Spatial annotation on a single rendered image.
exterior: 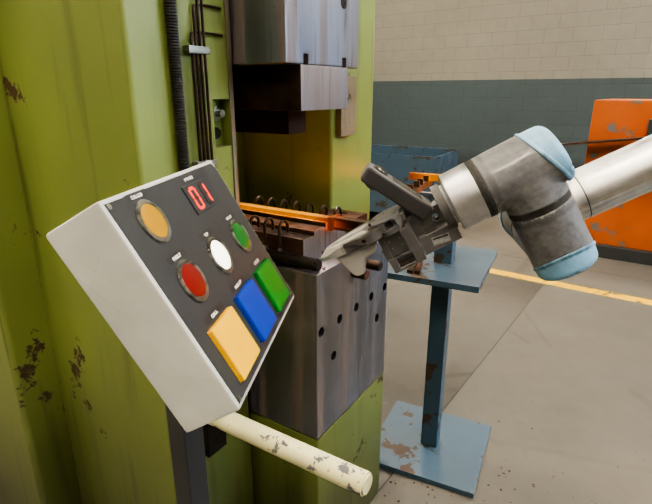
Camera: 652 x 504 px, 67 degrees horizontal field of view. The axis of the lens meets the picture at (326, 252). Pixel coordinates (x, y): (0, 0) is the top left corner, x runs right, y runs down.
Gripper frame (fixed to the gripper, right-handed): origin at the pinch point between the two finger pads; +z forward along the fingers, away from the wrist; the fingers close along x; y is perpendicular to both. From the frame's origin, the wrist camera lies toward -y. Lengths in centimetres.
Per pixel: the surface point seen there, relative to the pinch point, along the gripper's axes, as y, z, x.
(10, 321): -15, 83, 23
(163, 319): -7.5, 12.5, -27.1
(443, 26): -68, -140, 859
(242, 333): 0.6, 10.2, -18.3
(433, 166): 62, -21, 410
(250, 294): -1.7, 10.2, -10.1
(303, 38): -35, -9, 36
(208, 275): -7.9, 10.9, -16.0
